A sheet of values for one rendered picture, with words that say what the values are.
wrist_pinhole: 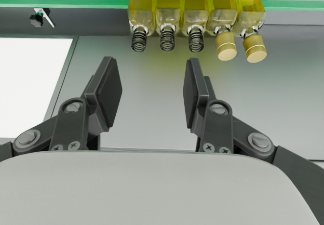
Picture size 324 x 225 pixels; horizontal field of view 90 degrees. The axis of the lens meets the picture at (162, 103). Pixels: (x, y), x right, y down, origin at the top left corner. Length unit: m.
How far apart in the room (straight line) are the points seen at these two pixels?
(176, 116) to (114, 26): 0.41
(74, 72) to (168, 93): 0.26
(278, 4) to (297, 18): 0.18
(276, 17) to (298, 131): 0.39
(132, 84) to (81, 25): 0.33
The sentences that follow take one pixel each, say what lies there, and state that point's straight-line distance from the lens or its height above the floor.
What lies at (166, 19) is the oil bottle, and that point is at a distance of 0.37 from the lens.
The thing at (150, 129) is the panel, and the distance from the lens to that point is 0.38.
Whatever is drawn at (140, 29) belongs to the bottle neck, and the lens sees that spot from 0.36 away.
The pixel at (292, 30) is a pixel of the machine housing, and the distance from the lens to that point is 0.75.
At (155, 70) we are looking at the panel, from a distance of 0.46.
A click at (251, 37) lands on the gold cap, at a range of 0.38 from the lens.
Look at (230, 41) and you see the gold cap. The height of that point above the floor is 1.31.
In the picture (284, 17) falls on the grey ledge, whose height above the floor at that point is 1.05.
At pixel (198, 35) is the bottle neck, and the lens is 0.35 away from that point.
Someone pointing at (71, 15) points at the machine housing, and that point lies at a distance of 0.75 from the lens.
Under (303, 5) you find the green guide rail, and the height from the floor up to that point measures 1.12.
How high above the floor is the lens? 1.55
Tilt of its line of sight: 25 degrees down
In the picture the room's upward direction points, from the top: 178 degrees counter-clockwise
